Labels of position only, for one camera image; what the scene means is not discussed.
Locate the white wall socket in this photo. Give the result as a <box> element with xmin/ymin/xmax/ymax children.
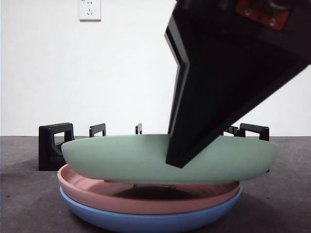
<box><xmin>78</xmin><ymin>0</ymin><xmax>102</xmax><ymax>21</ymax></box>

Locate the pink round plate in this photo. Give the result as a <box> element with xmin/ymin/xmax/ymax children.
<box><xmin>57</xmin><ymin>164</ymin><xmax>242</xmax><ymax>216</ymax></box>

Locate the green round plate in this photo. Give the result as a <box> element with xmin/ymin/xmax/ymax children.
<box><xmin>61</xmin><ymin>133</ymin><xmax>279</xmax><ymax>184</ymax></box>

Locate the black plastic plate rack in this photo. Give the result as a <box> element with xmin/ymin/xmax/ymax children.
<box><xmin>38</xmin><ymin>122</ymin><xmax>270</xmax><ymax>172</ymax></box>

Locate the blue round plate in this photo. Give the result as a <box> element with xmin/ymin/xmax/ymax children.
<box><xmin>59</xmin><ymin>185</ymin><xmax>242</xmax><ymax>233</ymax></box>

